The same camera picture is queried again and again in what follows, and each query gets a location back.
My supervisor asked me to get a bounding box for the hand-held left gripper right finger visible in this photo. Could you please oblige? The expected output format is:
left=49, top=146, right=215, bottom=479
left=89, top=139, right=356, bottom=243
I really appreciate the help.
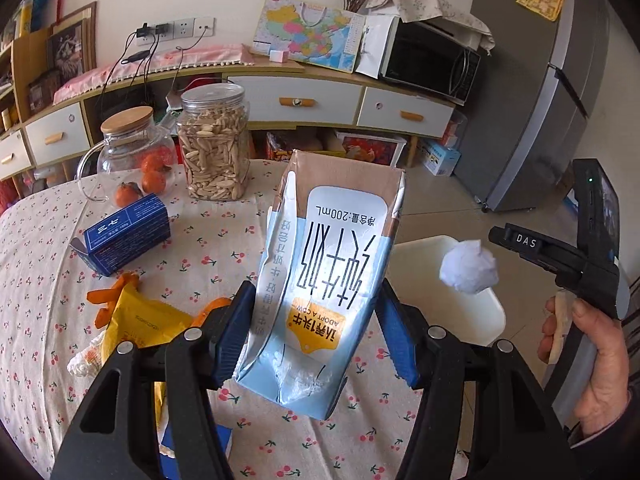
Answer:
left=377, top=277, right=581, bottom=480

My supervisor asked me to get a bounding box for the grey refrigerator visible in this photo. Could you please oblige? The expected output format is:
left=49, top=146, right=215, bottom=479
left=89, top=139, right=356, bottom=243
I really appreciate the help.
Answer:
left=452, top=0, right=616, bottom=213

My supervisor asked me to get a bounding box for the black microwave oven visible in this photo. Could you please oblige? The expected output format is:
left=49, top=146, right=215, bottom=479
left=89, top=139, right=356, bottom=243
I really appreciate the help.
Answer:
left=378, top=20, right=482, bottom=106

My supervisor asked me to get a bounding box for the red gift box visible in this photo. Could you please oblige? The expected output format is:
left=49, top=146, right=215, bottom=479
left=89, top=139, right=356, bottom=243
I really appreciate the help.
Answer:
left=335, top=130, right=408, bottom=167

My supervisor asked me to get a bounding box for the white paper ball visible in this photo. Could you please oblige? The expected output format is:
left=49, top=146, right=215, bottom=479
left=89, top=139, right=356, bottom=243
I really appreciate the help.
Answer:
left=439, top=239, right=500, bottom=293

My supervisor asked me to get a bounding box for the thin black cable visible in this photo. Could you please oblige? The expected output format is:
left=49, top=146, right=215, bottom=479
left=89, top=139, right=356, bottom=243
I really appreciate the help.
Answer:
left=170, top=25, right=207, bottom=93

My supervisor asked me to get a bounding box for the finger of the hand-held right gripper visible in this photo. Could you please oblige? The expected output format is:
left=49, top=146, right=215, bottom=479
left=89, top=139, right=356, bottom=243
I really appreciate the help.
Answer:
left=489, top=223, right=556, bottom=267

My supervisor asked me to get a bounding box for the red yellow box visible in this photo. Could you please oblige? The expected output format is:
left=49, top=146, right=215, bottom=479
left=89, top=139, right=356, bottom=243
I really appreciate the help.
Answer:
left=265, top=131, right=301, bottom=161

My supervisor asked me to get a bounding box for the black charger cable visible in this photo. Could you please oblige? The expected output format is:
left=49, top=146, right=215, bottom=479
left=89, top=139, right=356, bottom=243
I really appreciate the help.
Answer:
left=97, top=30, right=161, bottom=111

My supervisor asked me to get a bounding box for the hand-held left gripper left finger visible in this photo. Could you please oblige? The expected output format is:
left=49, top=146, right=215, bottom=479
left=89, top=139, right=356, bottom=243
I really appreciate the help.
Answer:
left=50, top=280, right=258, bottom=480

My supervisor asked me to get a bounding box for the curled orange peel strip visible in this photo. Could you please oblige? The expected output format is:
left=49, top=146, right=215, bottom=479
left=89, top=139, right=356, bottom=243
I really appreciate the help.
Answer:
left=86, top=272, right=141, bottom=329

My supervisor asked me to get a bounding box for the wooden white sideboard cabinet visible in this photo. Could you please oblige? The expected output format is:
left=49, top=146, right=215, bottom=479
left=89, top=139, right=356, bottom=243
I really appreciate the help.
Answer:
left=0, top=62, right=458, bottom=181

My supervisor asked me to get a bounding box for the crumpled white tissue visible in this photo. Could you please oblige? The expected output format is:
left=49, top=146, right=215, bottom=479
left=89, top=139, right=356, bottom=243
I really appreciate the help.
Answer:
left=67, top=332, right=108, bottom=378

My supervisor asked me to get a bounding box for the white paper bag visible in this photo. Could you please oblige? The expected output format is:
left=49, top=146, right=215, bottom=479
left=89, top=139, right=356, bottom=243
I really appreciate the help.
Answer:
left=355, top=14, right=401, bottom=79

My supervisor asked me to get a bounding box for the cherry print tablecloth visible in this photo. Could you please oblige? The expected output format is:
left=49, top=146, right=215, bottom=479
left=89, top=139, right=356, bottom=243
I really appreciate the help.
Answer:
left=0, top=157, right=451, bottom=480

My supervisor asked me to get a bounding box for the bamboo teapot lid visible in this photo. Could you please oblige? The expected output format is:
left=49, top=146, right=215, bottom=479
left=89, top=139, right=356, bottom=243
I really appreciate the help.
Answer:
left=101, top=106, right=153, bottom=137

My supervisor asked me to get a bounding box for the glass teapot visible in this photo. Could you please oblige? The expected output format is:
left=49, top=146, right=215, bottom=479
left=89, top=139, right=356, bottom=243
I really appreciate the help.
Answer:
left=75, top=106, right=177, bottom=203

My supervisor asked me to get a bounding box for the white plastic trash bin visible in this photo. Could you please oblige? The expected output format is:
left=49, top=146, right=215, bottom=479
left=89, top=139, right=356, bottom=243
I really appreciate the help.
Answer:
left=387, top=236, right=506, bottom=348

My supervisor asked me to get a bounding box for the person's right hand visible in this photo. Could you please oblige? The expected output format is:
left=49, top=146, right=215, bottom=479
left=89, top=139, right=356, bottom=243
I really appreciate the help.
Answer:
left=539, top=294, right=632, bottom=438

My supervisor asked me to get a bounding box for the colourful map board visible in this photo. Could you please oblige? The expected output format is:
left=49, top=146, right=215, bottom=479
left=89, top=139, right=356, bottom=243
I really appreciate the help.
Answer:
left=251, top=0, right=367, bottom=73

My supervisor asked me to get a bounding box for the light blue milk carton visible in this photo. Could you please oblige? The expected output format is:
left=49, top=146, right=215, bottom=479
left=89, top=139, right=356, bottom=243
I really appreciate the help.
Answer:
left=235, top=148, right=407, bottom=422

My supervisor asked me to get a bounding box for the pink lace cloth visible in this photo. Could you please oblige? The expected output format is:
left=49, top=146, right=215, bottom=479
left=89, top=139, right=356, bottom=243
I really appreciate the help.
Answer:
left=52, top=42, right=256, bottom=106

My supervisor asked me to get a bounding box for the blue cardboard box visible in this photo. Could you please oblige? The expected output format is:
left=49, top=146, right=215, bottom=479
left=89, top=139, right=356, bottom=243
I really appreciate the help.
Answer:
left=70, top=193, right=172, bottom=277

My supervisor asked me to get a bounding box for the blue white carton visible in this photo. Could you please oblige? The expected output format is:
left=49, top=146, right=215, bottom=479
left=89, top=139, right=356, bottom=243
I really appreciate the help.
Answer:
left=420, top=137, right=462, bottom=177

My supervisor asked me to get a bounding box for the framed cat picture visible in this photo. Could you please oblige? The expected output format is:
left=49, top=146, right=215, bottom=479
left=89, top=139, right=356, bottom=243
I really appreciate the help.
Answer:
left=47, top=2, right=97, bottom=83

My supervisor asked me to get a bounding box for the yellow snack packet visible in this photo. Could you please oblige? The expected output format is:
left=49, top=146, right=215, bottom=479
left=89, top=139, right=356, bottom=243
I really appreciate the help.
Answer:
left=100, top=287, right=196, bottom=413

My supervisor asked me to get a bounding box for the blue white packet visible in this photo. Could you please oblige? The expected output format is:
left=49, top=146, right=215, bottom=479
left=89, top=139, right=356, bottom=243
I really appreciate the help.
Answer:
left=159, top=422, right=234, bottom=461

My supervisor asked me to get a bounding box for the plastic jar of seeds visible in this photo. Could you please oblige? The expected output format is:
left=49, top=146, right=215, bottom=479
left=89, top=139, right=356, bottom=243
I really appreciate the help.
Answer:
left=177, top=83, right=251, bottom=202

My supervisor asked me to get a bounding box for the floral cover cloth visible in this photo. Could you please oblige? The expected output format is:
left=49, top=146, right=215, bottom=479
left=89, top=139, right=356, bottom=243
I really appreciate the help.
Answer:
left=365, top=0, right=496, bottom=56

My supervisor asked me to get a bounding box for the person's right forearm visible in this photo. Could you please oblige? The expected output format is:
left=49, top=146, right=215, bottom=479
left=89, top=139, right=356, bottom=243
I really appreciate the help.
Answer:
left=570, top=412, right=633, bottom=466

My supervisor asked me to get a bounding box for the white wall socket panel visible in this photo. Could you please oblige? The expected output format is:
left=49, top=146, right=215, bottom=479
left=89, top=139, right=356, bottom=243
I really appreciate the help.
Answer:
left=136, top=16, right=216, bottom=41

